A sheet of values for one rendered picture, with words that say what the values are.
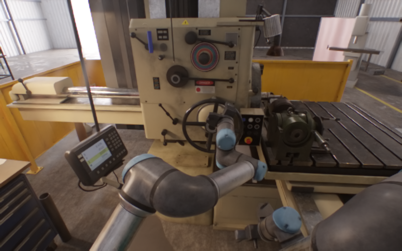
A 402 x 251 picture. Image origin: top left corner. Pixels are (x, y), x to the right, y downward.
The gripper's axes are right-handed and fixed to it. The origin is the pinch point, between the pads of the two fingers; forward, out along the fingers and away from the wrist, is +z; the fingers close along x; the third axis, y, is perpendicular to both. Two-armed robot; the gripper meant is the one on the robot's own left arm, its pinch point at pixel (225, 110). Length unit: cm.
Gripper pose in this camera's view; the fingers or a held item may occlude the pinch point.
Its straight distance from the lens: 107.3
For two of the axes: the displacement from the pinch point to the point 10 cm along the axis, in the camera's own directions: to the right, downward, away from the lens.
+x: 3.8, -8.0, -4.7
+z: 0.9, -4.7, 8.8
